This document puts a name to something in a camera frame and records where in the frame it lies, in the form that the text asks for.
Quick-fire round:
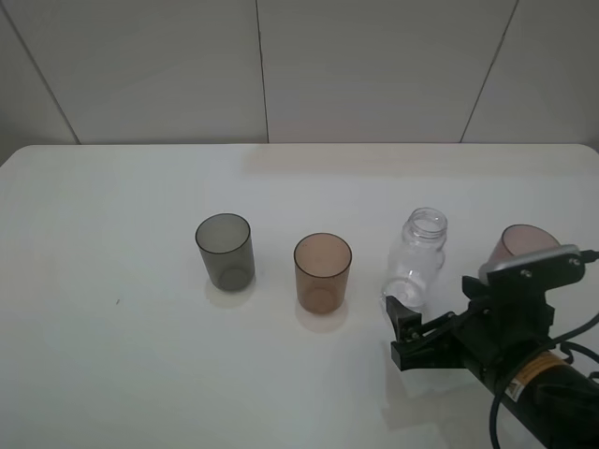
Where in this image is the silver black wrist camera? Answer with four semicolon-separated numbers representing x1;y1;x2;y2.
478;244;593;299

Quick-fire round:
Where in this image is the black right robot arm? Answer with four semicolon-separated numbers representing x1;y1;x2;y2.
385;276;598;448

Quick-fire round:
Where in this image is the grey translucent plastic cup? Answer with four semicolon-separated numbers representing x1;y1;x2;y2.
195;213;255;292

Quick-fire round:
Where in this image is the black camera cable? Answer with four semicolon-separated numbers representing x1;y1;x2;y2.
489;250;599;449

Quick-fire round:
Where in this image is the clear plastic water bottle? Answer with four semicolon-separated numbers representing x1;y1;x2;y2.
381;208;448;310

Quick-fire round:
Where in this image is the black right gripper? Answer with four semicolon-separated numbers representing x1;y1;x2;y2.
385;276;555;388

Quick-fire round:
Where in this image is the brown translucent plastic cup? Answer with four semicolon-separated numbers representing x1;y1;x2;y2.
293;233;353;314

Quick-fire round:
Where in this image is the purple translucent plastic cup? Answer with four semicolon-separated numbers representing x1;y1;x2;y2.
488;224;561;262

